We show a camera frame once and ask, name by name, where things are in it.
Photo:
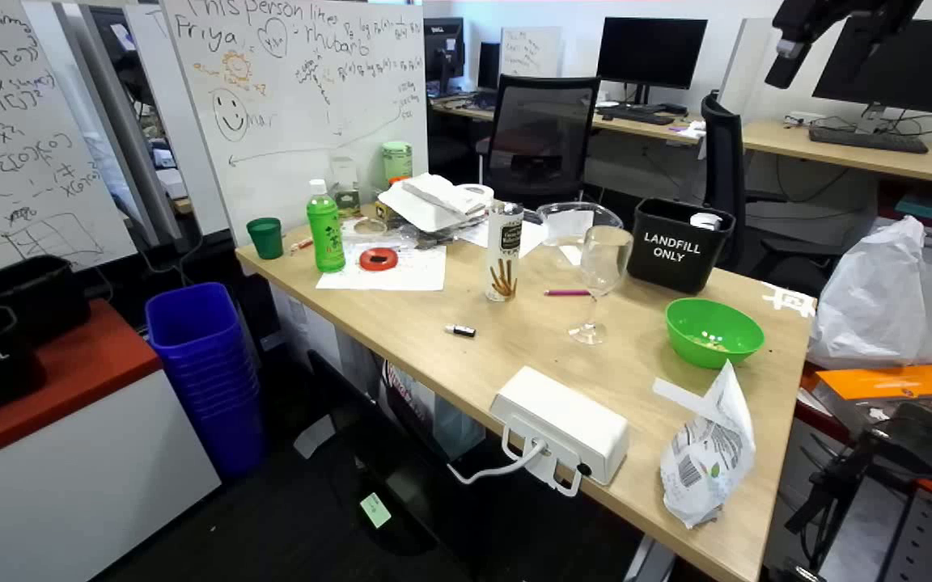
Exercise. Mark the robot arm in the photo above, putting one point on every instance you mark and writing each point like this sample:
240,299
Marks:
802,23

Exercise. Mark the white power box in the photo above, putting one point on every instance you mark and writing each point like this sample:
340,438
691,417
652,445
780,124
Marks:
559,433

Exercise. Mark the black landfill bin on table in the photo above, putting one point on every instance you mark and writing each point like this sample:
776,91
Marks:
673,254

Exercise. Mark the black bin behind counter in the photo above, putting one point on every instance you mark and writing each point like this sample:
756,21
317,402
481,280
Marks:
43,295

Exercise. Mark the tall clear glass with pencils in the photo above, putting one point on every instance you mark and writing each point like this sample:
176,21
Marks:
503,250

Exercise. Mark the pink pen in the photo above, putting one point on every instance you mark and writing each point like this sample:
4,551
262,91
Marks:
572,291

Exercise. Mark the white paper sheet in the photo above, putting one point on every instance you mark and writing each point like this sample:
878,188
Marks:
418,269

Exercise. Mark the clear wine glass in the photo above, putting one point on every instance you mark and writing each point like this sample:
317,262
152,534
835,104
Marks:
604,269

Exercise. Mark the green canister by whiteboard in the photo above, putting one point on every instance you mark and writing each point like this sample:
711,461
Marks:
396,158

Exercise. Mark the green plastic bottle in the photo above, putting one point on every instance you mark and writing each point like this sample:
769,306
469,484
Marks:
325,227

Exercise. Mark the black office chair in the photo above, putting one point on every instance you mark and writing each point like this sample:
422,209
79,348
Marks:
540,135

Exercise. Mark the green plastic cup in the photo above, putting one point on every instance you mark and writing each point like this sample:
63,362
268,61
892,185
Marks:
268,238

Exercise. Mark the green plastic bowl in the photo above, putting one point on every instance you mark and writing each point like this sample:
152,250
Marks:
711,332

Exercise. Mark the whiteboard with smiley drawing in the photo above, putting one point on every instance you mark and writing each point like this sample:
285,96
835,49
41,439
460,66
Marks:
289,88

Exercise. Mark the crumpled white paper bag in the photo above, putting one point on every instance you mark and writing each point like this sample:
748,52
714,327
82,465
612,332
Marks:
711,458

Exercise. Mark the black computer monitor left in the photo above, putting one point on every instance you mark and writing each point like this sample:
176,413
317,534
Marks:
647,52

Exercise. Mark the black computer monitor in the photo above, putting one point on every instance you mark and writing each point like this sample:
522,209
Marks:
880,71
647,52

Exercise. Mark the white fiducial marker tag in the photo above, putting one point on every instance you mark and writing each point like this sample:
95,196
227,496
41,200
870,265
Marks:
784,299

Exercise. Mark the black keyboard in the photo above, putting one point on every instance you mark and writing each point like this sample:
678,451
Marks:
870,141

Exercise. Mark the large white plastic bag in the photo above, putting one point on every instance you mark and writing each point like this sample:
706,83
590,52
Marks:
878,301

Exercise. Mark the left whiteboard with writing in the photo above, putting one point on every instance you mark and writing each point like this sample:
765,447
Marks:
52,199

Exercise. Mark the black computer monitor right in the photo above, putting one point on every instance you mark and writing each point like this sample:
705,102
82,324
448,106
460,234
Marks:
880,71

